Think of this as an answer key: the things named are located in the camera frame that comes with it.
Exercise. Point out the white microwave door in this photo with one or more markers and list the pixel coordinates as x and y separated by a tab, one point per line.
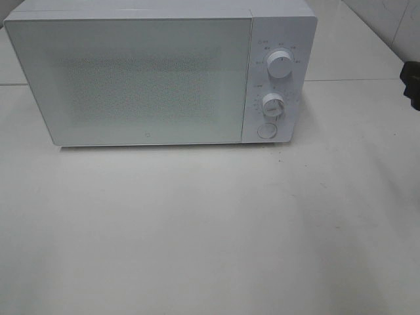
130	82

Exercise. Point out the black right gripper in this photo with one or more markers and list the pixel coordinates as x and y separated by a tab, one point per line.
410	77

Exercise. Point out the white timer knob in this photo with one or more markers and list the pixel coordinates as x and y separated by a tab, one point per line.
273	105

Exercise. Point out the white upper power knob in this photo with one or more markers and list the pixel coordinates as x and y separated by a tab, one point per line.
279	63

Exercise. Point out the white microwave oven body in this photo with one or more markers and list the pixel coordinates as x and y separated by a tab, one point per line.
289	25

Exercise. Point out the round door release button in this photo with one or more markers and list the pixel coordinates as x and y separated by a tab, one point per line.
267	130

